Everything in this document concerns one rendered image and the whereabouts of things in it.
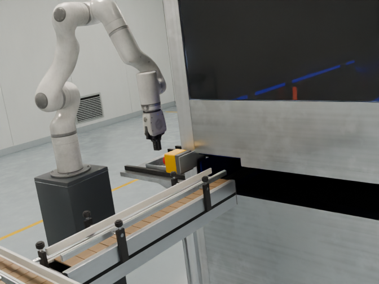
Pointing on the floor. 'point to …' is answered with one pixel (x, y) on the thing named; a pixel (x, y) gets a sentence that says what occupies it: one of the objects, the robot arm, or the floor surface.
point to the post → (184, 105)
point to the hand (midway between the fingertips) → (157, 145)
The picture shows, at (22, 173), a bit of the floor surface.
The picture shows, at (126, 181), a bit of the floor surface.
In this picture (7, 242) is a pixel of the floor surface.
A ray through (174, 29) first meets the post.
